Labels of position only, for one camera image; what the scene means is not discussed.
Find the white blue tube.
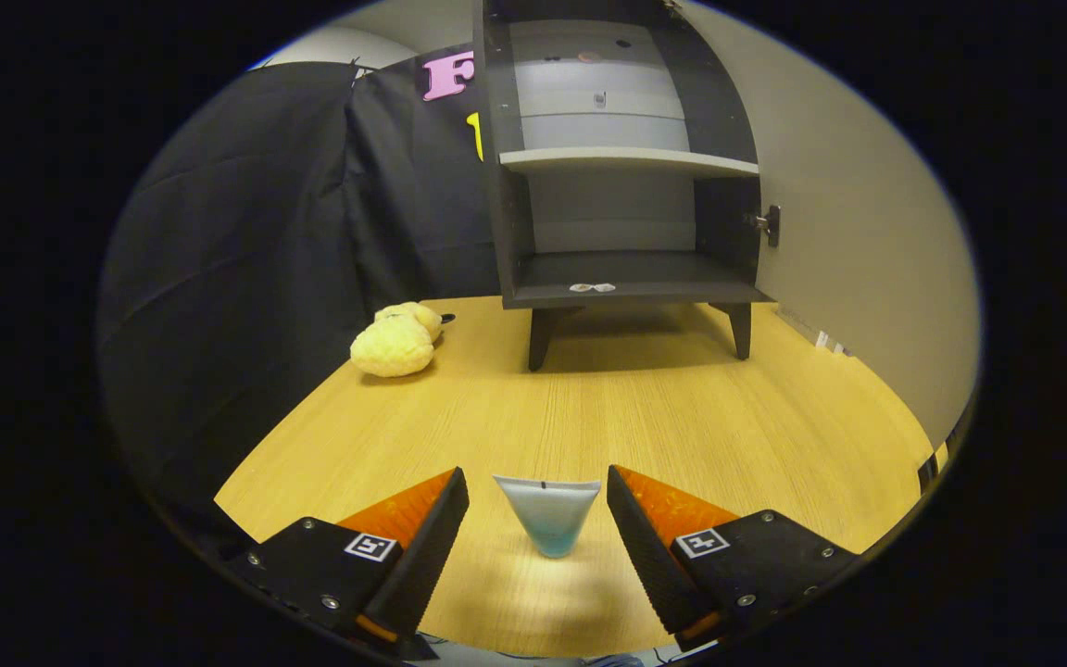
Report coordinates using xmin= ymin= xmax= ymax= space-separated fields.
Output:
xmin=493 ymin=475 xmax=602 ymax=559

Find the yellow plush toy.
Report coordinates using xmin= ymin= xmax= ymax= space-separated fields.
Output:
xmin=350 ymin=302 xmax=446 ymax=378

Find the beige cabinet door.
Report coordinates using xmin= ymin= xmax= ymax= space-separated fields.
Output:
xmin=682 ymin=0 xmax=979 ymax=450

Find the black backdrop cloth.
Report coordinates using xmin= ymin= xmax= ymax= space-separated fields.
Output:
xmin=98 ymin=46 xmax=507 ymax=520

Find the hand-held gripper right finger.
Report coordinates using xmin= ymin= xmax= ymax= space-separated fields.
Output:
xmin=608 ymin=465 xmax=863 ymax=649

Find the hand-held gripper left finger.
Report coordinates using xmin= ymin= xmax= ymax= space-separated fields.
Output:
xmin=214 ymin=467 xmax=470 ymax=654

